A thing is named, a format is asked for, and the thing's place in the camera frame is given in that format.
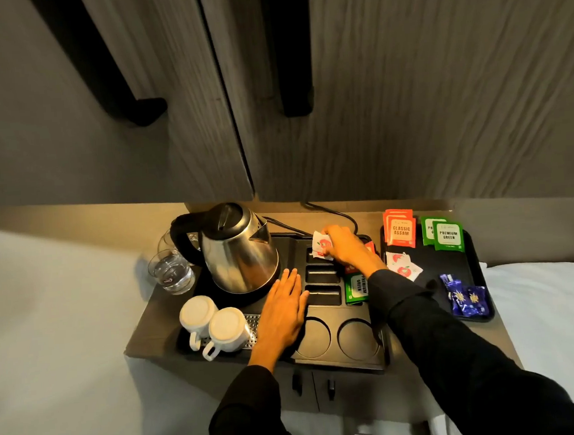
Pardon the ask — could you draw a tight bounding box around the person's left hand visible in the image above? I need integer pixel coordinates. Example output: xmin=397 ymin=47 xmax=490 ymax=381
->
xmin=242 ymin=267 xmax=317 ymax=373

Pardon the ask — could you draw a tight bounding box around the person's right hand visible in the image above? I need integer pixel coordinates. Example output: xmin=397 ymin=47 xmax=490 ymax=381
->
xmin=321 ymin=220 xmax=389 ymax=281

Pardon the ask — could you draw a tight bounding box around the white sachet with red print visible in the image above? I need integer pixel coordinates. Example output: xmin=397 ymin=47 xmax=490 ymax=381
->
xmin=385 ymin=250 xmax=412 ymax=273
xmin=310 ymin=229 xmax=336 ymax=262
xmin=391 ymin=259 xmax=425 ymax=285

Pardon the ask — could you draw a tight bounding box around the person's left forearm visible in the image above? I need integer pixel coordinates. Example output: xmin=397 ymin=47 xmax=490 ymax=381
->
xmin=189 ymin=361 xmax=293 ymax=435

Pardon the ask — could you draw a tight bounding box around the person's right forearm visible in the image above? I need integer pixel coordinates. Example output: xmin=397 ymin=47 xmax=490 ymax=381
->
xmin=365 ymin=254 xmax=574 ymax=435

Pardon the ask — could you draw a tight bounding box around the perforated metal drip grate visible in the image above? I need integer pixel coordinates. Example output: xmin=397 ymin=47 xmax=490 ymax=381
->
xmin=198 ymin=312 xmax=265 ymax=355

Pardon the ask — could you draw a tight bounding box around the black compartment hospitality tray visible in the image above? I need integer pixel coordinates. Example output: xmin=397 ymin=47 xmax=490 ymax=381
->
xmin=168 ymin=225 xmax=390 ymax=388

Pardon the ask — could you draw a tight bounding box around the green tea packet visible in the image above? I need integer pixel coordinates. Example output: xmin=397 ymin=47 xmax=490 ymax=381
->
xmin=343 ymin=272 xmax=372 ymax=304
xmin=420 ymin=214 xmax=449 ymax=247
xmin=432 ymin=219 xmax=466 ymax=255

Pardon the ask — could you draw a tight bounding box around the white ceramic cup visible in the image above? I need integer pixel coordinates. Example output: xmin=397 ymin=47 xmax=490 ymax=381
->
xmin=198 ymin=305 xmax=254 ymax=363
xmin=177 ymin=294 xmax=223 ymax=354

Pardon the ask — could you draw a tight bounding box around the stainless steel electric kettle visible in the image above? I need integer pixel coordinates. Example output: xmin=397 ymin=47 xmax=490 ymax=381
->
xmin=168 ymin=198 xmax=283 ymax=300

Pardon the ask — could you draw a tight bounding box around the clear drinking glass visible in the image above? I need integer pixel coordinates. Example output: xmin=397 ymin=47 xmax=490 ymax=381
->
xmin=146 ymin=247 xmax=197 ymax=298
xmin=156 ymin=227 xmax=203 ymax=265

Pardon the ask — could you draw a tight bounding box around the small black flat tray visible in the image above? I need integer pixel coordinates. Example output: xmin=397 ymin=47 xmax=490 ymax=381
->
xmin=378 ymin=213 xmax=497 ymax=331

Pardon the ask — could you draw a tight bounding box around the grey bedside cabinet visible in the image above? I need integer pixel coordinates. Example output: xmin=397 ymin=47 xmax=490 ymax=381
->
xmin=112 ymin=177 xmax=527 ymax=435

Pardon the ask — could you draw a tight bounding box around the blue shiny sachet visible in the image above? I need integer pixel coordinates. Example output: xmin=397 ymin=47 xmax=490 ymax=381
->
xmin=439 ymin=272 xmax=467 ymax=317
xmin=458 ymin=283 xmax=491 ymax=319

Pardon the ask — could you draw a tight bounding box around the grey wood wardrobe door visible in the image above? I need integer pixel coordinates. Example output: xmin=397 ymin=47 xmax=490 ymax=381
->
xmin=78 ymin=0 xmax=256 ymax=214
xmin=197 ymin=0 xmax=574 ymax=227

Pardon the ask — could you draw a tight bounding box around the white bed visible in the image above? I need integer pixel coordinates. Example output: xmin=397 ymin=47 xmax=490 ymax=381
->
xmin=414 ymin=254 xmax=574 ymax=435
xmin=0 ymin=209 xmax=218 ymax=435

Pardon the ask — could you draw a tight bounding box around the black kettle power cable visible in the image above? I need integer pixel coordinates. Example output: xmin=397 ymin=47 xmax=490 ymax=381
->
xmin=261 ymin=198 xmax=360 ymax=242

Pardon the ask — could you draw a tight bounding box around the black wardrobe door handle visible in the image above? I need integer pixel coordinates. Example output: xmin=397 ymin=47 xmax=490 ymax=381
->
xmin=29 ymin=0 xmax=170 ymax=135
xmin=259 ymin=0 xmax=317 ymax=120

